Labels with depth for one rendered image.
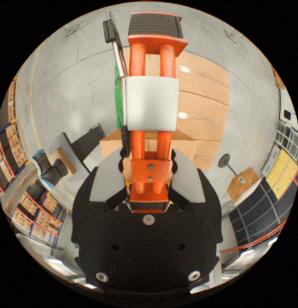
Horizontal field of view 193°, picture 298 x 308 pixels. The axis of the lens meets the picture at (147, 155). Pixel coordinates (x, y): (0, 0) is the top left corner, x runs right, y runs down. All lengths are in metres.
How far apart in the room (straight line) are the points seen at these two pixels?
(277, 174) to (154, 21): 7.32
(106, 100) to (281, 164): 7.90
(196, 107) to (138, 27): 0.73
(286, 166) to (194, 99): 6.96
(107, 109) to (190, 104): 1.06
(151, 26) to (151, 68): 0.62
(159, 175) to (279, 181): 7.32
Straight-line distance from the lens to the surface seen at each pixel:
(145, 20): 0.17
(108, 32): 0.17
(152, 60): 0.79
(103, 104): 1.39
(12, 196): 0.71
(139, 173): 0.15
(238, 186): 1.75
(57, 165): 0.93
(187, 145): 0.37
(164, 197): 0.20
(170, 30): 0.16
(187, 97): 0.77
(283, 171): 7.25
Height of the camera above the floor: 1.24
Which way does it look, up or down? 57 degrees down
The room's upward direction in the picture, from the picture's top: 180 degrees counter-clockwise
